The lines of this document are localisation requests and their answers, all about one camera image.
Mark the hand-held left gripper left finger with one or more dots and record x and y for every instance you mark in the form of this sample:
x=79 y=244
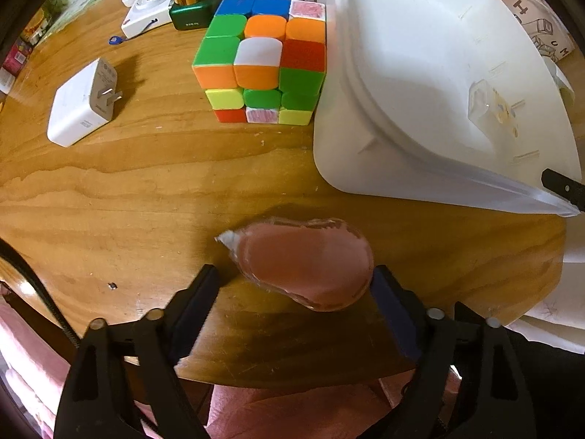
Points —
x=205 y=293

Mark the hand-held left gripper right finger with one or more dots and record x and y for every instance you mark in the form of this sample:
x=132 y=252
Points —
x=388 y=302

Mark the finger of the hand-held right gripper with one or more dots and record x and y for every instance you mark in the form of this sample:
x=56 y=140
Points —
x=564 y=188

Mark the pink round packet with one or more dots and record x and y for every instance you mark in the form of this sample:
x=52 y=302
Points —
x=311 y=265

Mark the white storage bin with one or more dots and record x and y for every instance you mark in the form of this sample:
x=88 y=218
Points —
x=411 y=32

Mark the white power adapter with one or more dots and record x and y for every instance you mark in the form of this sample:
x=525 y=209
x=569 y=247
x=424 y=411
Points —
x=75 y=109

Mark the multicoloured puzzle cube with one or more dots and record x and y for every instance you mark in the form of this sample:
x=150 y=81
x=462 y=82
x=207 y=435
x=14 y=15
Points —
x=256 y=59

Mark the white toy camera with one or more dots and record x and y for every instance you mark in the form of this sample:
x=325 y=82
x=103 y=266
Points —
x=146 y=13

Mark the white paper sheet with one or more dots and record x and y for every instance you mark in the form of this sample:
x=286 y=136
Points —
x=557 y=306

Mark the printed tote bag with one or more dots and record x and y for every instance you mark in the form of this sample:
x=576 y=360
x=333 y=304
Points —
x=539 y=23

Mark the green bottle with gold cap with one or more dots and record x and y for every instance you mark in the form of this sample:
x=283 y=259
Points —
x=194 y=13

